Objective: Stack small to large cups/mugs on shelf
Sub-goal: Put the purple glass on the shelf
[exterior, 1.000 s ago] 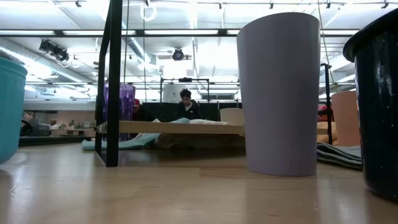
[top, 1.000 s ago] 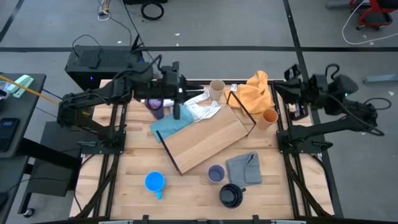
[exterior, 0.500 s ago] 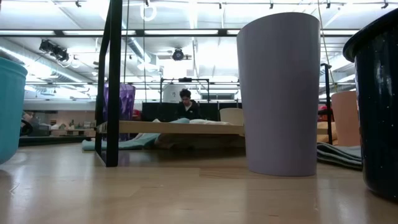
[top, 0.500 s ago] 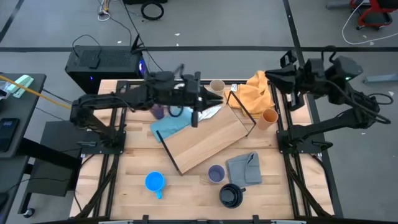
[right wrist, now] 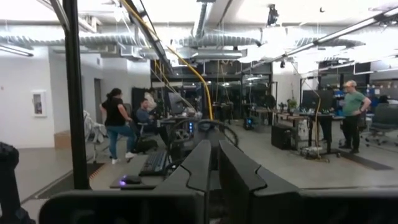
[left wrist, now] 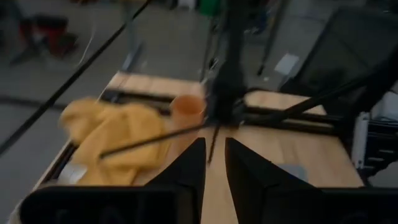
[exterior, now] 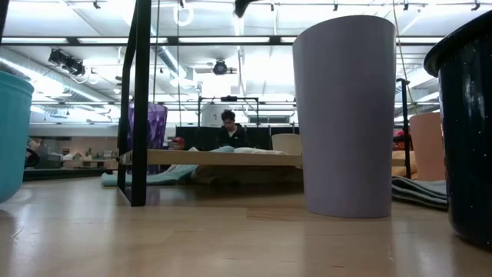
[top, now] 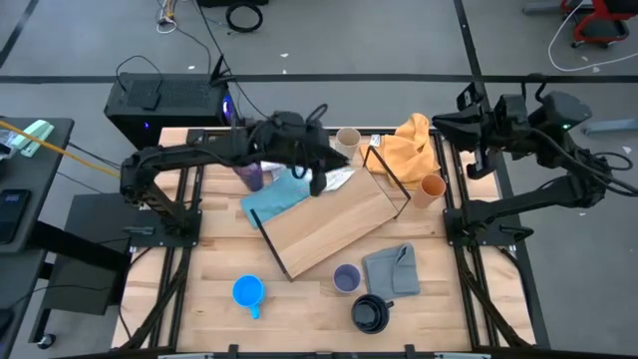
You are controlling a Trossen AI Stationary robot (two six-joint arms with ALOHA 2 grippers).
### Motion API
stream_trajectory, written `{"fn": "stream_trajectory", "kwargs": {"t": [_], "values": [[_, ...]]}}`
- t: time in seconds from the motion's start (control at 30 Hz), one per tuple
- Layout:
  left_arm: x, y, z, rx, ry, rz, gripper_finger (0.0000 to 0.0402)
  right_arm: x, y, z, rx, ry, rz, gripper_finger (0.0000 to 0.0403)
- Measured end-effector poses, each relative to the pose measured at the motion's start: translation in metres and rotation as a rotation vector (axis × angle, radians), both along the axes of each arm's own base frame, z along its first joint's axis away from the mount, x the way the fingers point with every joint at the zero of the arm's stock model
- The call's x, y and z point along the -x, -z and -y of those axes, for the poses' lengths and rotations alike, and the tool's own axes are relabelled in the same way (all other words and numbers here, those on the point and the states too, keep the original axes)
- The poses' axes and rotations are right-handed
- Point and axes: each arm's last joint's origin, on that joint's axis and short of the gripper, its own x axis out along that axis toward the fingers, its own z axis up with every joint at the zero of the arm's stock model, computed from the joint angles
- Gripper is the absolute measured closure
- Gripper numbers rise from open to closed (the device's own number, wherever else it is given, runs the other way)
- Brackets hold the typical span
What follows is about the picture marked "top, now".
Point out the blue plastic mug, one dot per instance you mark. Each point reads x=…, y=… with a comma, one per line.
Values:
x=247, y=291

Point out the black side desk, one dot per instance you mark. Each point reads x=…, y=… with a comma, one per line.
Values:
x=30, y=174

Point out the red rolling stool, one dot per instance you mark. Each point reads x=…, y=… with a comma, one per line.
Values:
x=598, y=30

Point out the black aluminium table frame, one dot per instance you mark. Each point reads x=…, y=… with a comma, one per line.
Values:
x=531, y=279

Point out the orange plastic cup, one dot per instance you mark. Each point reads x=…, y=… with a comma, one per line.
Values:
x=429, y=189

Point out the black antenna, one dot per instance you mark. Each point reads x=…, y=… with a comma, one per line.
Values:
x=218, y=70

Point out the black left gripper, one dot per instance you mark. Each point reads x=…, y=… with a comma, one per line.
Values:
x=294, y=139

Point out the black cabinet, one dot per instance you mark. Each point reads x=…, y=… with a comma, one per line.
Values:
x=85, y=279

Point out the yellow cloth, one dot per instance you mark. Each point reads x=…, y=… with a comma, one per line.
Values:
x=409, y=149

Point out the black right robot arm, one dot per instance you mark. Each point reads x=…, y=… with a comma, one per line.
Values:
x=523, y=202

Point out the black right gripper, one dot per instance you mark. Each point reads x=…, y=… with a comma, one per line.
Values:
x=513, y=124

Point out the lavender plastic cup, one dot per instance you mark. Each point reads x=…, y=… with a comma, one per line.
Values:
x=346, y=278

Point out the grey folded cloth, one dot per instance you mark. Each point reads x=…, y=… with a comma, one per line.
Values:
x=391, y=274

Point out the mint green stapler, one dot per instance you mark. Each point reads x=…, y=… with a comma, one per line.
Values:
x=32, y=134

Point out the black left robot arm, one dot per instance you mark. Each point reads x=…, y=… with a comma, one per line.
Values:
x=199, y=149

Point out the black computer tower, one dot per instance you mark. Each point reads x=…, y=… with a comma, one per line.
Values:
x=174, y=109

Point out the plain white folded cloth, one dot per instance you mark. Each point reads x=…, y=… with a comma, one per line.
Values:
x=269, y=166

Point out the white checked cloth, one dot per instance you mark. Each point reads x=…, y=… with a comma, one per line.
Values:
x=341, y=178

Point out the teal cloth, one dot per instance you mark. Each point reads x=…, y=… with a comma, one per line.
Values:
x=274, y=199

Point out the beige plastic cup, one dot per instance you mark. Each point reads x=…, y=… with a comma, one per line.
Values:
x=347, y=142

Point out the purple faceted plastic tumbler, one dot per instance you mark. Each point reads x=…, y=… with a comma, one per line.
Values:
x=250, y=178

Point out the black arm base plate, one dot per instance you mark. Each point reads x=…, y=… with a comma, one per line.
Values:
x=149, y=239
x=448, y=234

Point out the grey metal desk foot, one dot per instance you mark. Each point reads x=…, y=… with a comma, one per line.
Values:
x=608, y=126
x=541, y=7

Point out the black smartphone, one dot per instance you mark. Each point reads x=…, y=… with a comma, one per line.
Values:
x=12, y=217

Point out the black mug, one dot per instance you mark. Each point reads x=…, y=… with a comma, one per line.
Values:
x=370, y=314

